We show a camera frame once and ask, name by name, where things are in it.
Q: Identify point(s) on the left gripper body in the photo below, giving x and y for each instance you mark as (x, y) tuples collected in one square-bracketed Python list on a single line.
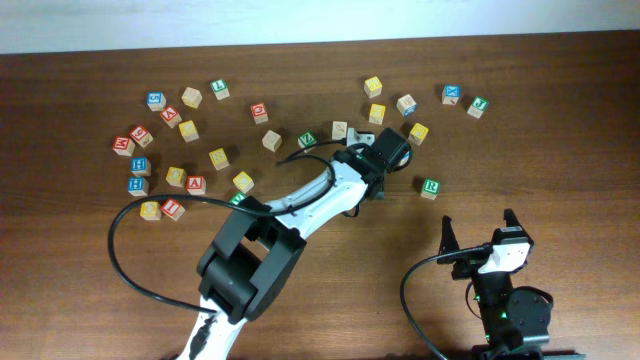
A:
[(381, 196)]

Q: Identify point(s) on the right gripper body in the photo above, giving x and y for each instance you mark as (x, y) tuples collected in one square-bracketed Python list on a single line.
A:
[(467, 265)]

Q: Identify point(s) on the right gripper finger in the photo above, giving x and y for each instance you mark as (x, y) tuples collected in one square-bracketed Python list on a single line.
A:
[(510, 218), (448, 243)]

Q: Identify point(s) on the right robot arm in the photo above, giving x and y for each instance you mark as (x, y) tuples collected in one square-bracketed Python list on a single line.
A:
[(515, 319)]

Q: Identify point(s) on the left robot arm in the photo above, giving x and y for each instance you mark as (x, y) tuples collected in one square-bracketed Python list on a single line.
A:
[(252, 256)]

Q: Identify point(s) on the blue L block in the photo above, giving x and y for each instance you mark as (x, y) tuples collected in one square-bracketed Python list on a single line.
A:
[(405, 160)]

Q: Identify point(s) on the wood block blue D side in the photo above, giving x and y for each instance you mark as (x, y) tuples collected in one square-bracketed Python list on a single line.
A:
[(406, 105)]

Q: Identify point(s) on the green R block right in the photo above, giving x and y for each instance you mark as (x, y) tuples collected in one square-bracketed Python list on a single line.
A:
[(430, 189)]

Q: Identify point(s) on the plain wood block picture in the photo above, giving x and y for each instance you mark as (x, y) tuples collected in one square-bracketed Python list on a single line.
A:
[(339, 130)]

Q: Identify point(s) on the yellow block top right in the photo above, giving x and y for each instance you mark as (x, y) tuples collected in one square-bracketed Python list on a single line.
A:
[(373, 87)]

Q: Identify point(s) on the blue X block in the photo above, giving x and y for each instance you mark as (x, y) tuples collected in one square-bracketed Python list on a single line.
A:
[(451, 94)]

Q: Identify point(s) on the green Z block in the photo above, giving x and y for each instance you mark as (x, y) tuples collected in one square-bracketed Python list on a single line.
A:
[(306, 140)]

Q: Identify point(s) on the green J block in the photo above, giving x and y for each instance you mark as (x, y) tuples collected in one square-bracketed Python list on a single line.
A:
[(478, 107)]

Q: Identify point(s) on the plain wood block centre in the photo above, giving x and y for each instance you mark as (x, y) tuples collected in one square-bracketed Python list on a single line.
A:
[(272, 140)]

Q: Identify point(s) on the red G block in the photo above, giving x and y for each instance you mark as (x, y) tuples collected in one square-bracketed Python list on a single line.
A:
[(259, 113)]

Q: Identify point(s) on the yellow Q block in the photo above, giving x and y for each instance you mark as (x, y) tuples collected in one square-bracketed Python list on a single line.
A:
[(243, 182)]

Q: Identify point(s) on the green V block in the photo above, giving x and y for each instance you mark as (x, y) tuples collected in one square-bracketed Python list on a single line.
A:
[(238, 198)]

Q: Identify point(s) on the green L block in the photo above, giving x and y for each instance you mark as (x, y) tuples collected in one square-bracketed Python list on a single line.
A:
[(220, 89)]

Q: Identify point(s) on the red A block lower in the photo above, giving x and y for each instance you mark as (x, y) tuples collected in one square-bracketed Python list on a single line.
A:
[(196, 185)]

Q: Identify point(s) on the red a block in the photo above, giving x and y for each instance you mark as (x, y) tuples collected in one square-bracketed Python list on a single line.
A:
[(196, 185), (171, 116)]

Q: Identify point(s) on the yellow block upper left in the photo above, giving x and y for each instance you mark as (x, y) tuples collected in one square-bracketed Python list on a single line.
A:
[(188, 131)]

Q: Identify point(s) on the plain wood yellow-sided block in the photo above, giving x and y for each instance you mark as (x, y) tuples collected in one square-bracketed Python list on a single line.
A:
[(192, 97)]

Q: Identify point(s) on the yellow O block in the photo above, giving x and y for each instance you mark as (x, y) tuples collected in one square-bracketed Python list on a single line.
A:
[(176, 177)]

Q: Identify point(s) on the red A block upper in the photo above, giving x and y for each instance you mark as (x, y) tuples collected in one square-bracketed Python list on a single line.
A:
[(171, 116)]

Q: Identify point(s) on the red I block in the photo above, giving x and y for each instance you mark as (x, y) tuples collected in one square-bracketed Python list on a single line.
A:
[(173, 209)]

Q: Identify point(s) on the blue S block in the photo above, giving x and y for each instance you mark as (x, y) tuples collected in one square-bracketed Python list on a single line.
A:
[(156, 101)]

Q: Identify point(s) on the yellow C block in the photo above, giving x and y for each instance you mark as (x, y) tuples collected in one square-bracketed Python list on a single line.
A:
[(150, 211)]

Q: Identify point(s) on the blue H block upper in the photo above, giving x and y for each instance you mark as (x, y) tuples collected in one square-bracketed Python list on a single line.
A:
[(140, 167)]

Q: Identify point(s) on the blue h block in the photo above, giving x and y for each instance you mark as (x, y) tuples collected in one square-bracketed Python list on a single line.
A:
[(140, 167), (138, 186)]

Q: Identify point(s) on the red 9 block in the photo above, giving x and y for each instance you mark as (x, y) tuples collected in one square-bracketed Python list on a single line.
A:
[(141, 136)]

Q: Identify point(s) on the blue H block lower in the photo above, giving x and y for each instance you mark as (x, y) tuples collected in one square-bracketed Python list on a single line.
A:
[(138, 186)]

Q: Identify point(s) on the red M block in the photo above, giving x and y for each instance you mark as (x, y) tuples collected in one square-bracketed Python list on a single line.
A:
[(123, 146)]

